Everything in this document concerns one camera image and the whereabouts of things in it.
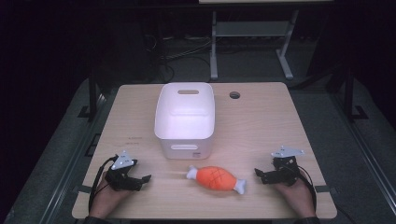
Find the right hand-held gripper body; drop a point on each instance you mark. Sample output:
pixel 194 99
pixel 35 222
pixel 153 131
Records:
pixel 285 169

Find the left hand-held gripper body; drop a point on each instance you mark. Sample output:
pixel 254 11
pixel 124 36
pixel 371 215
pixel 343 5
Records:
pixel 120 174

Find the orange plush meat toy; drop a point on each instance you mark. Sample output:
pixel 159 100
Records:
pixel 217 178

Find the white plastic bin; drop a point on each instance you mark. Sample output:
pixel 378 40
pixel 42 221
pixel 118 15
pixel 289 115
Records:
pixel 185 121

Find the grey metal stand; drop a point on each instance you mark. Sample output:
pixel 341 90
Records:
pixel 249 29

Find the black metal post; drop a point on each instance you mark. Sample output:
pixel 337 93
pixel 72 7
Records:
pixel 92 93
pixel 349 93

